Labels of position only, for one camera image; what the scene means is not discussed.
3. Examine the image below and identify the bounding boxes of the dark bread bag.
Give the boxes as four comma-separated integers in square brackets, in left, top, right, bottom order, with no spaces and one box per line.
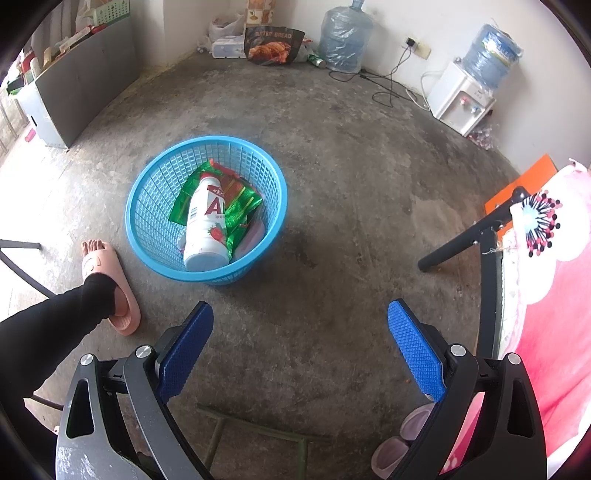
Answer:
[244,26,306,66]

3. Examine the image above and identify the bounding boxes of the orange board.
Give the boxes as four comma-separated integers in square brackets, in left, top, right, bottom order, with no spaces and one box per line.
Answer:
[484,154,557,227]

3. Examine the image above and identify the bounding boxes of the white cable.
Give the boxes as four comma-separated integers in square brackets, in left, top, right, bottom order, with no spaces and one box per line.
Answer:
[406,69,444,112]

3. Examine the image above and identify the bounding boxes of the white strawberry drink bottle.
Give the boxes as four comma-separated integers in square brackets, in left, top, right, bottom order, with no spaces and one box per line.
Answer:
[183,173,232,272]

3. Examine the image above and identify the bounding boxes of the covered blue water jug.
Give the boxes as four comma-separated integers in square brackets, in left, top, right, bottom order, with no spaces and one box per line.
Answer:
[463,23,525,90]

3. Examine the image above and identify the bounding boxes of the pink floral blanket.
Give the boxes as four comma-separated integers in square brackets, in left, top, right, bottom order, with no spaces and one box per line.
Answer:
[494,159,591,480]

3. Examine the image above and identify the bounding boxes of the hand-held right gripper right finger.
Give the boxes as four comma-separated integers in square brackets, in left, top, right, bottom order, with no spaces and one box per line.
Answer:
[387,299,548,480]

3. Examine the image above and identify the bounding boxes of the patterned tile board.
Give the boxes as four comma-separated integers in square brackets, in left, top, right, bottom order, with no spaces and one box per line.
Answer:
[246,0,274,27]

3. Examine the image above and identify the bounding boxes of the black cable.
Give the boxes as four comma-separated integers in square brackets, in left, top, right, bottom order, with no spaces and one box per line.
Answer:
[328,44,416,107]

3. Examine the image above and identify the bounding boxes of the person's leg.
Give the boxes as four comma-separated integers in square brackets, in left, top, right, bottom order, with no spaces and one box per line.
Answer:
[0,272,116,480]

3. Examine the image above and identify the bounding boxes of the white tissue pack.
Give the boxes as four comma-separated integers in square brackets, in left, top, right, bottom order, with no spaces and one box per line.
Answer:
[211,38,249,59]

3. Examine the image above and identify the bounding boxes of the pink slipper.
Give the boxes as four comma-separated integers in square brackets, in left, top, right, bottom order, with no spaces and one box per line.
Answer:
[81,240,141,335]

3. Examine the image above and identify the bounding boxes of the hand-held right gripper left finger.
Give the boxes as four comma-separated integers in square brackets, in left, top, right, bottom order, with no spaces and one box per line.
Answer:
[55,301,215,480]

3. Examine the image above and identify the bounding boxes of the black metal table frame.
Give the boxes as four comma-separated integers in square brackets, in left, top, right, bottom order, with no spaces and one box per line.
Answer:
[0,239,56,301]

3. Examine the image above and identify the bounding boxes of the green plastic storage basket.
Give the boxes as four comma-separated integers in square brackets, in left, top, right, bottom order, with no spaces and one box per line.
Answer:
[92,0,132,21]

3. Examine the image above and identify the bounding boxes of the green metal frame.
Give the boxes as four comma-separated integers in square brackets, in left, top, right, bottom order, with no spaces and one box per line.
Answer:
[198,404,310,480]

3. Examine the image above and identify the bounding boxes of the green snack packet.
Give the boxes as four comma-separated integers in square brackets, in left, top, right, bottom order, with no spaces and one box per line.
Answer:
[168,158,264,259]

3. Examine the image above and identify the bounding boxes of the pale purple slipper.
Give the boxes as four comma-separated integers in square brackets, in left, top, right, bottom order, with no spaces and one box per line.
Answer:
[399,404,437,441]
[372,436,409,478]

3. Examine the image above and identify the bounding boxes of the person's foot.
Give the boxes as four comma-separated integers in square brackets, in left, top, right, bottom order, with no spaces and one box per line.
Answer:
[81,239,116,278]

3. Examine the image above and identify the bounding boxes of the blue plastic basket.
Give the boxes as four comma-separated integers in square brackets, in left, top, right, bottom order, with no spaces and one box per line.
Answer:
[126,135,288,284]

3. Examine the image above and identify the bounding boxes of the black metal chair frame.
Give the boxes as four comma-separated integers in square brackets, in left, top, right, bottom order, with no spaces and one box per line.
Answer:
[418,186,529,361]

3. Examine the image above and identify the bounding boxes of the white water dispenser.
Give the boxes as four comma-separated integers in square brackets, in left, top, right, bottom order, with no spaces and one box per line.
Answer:
[427,60,497,137]

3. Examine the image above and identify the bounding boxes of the grey cabinet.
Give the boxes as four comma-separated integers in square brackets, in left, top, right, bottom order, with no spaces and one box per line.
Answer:
[7,16,139,149]

